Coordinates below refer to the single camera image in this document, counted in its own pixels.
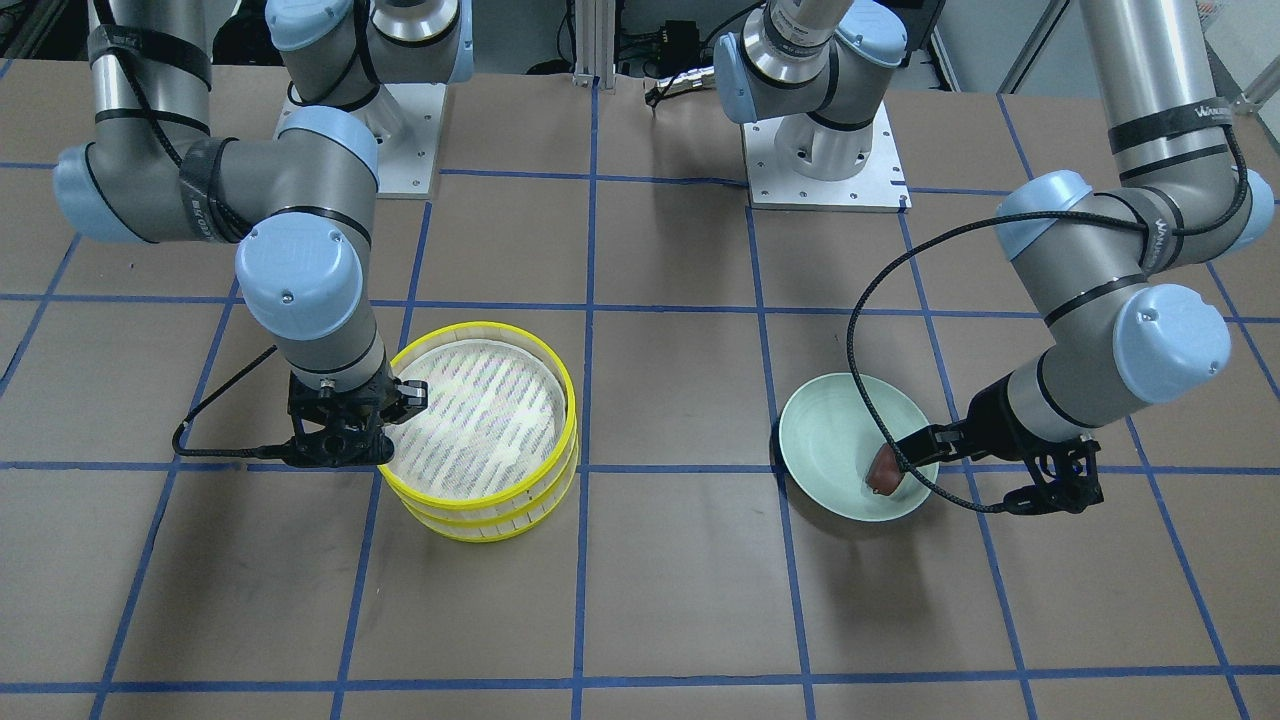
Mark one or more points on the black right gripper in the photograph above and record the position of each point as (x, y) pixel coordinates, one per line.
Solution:
(408, 397)

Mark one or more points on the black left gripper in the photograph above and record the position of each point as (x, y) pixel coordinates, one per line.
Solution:
(991, 412)

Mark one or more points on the yellow steamer basket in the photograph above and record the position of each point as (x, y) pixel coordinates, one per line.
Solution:
(498, 445)

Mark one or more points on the brown bun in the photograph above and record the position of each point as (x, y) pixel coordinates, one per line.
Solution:
(885, 473)

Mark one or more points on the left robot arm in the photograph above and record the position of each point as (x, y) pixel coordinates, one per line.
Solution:
(1088, 259)

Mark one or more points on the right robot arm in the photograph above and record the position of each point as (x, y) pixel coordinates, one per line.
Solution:
(297, 209)

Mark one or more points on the mint green plate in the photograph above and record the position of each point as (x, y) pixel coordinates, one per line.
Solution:
(828, 440)

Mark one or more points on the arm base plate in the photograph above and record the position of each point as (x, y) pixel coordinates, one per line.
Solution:
(793, 164)
(398, 132)

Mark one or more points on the aluminium frame post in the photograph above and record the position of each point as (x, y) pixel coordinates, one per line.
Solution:
(594, 25)

